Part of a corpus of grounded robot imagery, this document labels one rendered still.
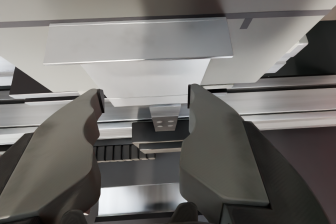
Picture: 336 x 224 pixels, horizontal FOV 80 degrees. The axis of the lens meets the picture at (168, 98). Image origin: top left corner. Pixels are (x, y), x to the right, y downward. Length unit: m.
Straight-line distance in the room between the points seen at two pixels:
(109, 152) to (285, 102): 0.44
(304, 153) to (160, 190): 0.68
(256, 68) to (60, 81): 0.15
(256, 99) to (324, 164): 0.44
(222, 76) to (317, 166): 0.70
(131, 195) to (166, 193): 0.03
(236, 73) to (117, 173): 0.58
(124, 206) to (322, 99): 0.47
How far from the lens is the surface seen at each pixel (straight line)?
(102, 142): 0.59
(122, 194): 0.19
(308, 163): 0.83
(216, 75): 0.17
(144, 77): 0.15
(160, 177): 0.68
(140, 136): 0.37
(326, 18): 0.39
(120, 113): 0.43
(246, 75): 0.18
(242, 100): 0.46
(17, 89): 0.22
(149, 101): 0.21
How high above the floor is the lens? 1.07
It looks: 19 degrees down
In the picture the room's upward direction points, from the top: 177 degrees clockwise
